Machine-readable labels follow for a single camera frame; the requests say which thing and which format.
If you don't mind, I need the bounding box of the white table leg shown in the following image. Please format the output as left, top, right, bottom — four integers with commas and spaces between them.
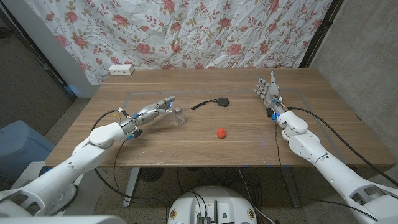
123, 167, 141, 208

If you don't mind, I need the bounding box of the white robot torso base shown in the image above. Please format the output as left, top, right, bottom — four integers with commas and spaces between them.
167, 185, 258, 224

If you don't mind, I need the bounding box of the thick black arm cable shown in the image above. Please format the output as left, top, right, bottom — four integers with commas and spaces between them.
286, 106, 398, 187
90, 108, 170, 218

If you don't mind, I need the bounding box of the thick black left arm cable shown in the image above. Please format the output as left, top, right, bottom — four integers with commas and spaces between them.
90, 108, 170, 218

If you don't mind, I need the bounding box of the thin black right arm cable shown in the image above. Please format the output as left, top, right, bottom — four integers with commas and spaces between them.
273, 119, 285, 170

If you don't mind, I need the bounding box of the white floor cable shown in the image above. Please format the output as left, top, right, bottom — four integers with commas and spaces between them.
238, 167, 277, 224

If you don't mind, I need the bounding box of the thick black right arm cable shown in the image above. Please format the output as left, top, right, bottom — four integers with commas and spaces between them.
286, 106, 398, 187

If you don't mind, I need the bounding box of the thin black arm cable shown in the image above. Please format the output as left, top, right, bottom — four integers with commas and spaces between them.
113, 138, 138, 203
273, 119, 285, 170

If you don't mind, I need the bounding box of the clear glass salt shaker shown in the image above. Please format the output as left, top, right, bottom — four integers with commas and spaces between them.
173, 106, 187, 126

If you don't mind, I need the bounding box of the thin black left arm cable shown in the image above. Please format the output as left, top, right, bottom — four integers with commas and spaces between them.
113, 138, 138, 203

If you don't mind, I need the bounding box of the grey table leg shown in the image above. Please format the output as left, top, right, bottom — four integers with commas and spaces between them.
281, 166, 302, 208

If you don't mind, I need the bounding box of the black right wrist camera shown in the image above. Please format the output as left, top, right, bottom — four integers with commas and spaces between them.
266, 107, 279, 122

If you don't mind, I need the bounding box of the blue plastic bin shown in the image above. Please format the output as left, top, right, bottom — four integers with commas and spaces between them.
0, 120, 56, 180

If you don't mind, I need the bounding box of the black wall frame strip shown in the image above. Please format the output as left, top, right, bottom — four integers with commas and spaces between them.
0, 6, 77, 102

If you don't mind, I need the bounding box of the grey sneaker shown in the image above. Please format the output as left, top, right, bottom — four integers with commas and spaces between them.
51, 184, 79, 215

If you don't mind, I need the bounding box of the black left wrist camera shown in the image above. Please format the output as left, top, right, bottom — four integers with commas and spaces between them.
126, 128, 144, 141

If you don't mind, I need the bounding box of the grey tape outline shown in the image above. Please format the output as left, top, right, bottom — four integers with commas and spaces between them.
93, 88, 346, 166

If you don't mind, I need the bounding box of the white floor platform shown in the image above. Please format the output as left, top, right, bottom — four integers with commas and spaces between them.
9, 161, 108, 216

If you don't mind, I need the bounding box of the black backdrop stand pole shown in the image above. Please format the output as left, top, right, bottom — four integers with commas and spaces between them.
298, 0, 345, 68

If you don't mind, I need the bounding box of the floral print curtain backdrop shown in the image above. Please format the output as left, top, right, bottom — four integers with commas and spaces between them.
24, 0, 333, 85

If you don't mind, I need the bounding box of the white power strip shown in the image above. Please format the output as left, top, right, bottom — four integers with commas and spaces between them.
108, 63, 135, 76

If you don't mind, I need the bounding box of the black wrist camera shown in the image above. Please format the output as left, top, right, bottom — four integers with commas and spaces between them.
266, 107, 279, 122
126, 128, 144, 141

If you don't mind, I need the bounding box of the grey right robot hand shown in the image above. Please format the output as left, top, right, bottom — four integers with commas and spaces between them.
253, 70, 287, 116

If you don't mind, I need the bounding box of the black round floor fan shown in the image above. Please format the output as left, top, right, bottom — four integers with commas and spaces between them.
139, 167, 165, 183

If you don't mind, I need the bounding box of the black floor cable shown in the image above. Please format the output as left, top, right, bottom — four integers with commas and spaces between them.
297, 194, 379, 222

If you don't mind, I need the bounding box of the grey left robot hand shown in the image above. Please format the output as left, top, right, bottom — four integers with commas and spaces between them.
119, 96, 176, 135

